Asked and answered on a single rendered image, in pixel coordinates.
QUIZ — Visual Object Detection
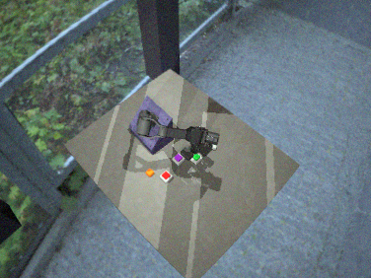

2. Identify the green button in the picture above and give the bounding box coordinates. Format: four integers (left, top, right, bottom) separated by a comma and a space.
191, 154, 202, 165

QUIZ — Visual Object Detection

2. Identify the red button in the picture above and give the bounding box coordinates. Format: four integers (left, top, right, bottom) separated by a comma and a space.
160, 171, 173, 184

